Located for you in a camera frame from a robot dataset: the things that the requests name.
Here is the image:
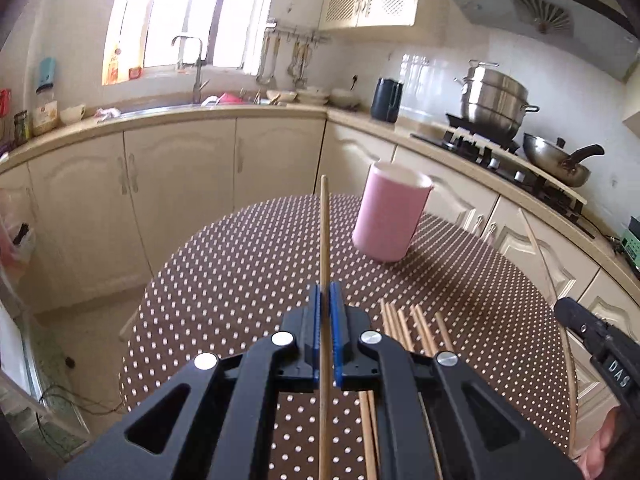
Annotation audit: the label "pink cylindrical utensil holder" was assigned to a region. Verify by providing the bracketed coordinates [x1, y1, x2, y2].
[352, 162, 434, 262]

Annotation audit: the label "cream lower cabinets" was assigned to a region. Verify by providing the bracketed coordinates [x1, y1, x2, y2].
[1, 105, 639, 335]

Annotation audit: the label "dark blue electric kettle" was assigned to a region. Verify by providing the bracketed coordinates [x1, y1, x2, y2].
[370, 78, 404, 124]

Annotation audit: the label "wooden chopstick six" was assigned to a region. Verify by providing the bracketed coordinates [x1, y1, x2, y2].
[396, 309, 414, 352]

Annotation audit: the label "bottle with teal cap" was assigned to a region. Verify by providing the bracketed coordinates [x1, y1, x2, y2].
[32, 58, 58, 136]

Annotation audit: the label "stainless steel steamer pot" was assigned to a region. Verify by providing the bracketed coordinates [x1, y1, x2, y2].
[456, 60, 540, 139]

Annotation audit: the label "green appliance on counter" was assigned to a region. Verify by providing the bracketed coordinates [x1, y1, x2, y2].
[620, 217, 640, 274]

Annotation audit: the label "wall utensil rack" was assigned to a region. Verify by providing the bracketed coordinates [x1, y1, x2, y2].
[255, 18, 331, 89]

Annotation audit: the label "wooden chopstick eight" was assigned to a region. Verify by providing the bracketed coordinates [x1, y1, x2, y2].
[414, 307, 438, 358]

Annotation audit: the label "grey range hood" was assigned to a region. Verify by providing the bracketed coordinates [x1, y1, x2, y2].
[452, 0, 639, 81]

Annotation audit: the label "right human hand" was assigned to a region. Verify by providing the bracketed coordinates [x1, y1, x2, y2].
[577, 406, 620, 480]

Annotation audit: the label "chrome kitchen faucet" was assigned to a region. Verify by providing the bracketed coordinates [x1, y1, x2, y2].
[171, 32, 209, 104]

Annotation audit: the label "dark glass jar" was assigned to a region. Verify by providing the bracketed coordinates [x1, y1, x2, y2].
[14, 110, 32, 146]

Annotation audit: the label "wooden chopstick three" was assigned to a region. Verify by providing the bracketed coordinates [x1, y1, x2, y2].
[367, 390, 381, 479]

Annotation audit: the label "wooden chopstick one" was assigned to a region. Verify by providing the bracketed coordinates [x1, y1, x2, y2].
[318, 174, 332, 480]

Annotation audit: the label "wooden chopstick five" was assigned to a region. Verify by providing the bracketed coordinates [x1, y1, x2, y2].
[385, 304, 402, 342]

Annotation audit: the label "kitchen window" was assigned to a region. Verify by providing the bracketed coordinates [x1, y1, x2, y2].
[102, 0, 272, 86]

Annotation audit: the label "wooden chopstick nine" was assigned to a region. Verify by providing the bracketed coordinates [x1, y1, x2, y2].
[435, 311, 456, 353]

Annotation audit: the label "black gas stove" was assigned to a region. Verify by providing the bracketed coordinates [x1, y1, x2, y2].
[409, 114, 594, 240]

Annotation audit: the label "brown polka dot tablecloth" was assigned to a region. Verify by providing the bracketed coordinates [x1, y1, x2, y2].
[119, 195, 572, 451]

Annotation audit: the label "stacked white dishes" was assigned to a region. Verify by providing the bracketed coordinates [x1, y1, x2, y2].
[266, 87, 360, 110]

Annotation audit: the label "pink item in sink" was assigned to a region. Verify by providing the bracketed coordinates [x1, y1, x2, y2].
[201, 92, 245, 107]

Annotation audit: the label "steel wok black handle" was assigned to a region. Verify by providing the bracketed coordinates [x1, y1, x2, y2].
[523, 133, 605, 188]

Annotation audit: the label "wooden chopstick four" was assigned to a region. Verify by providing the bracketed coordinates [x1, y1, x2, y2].
[380, 299, 394, 337]

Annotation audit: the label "wooden chopstick seven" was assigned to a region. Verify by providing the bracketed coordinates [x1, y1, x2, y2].
[410, 306, 431, 358]

